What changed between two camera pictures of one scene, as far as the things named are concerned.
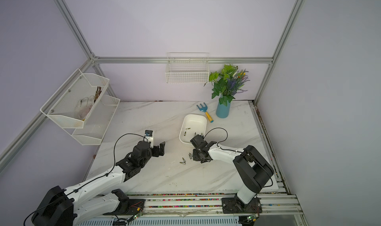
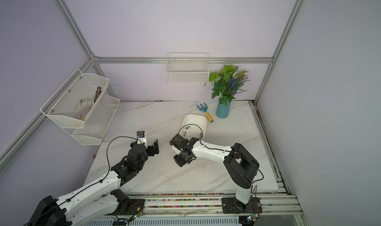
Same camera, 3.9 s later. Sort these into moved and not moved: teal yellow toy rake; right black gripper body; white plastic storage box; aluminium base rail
Moved: right black gripper body
Not moved: teal yellow toy rake; aluminium base rail; white plastic storage box
